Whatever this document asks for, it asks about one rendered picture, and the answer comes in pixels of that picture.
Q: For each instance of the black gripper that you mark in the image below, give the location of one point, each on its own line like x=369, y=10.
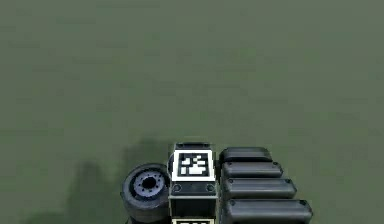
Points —
x=146, y=195

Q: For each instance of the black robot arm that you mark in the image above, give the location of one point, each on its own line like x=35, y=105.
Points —
x=256, y=190

